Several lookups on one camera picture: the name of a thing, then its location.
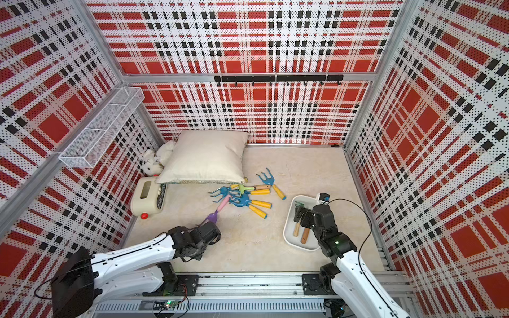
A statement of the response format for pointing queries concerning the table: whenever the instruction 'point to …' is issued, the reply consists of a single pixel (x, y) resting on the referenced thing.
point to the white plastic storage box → (312, 242)
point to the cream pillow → (206, 156)
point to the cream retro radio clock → (148, 197)
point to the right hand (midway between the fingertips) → (308, 210)
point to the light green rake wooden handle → (296, 229)
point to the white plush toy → (154, 162)
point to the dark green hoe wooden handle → (305, 235)
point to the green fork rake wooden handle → (242, 188)
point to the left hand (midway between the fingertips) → (210, 238)
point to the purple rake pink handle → (213, 216)
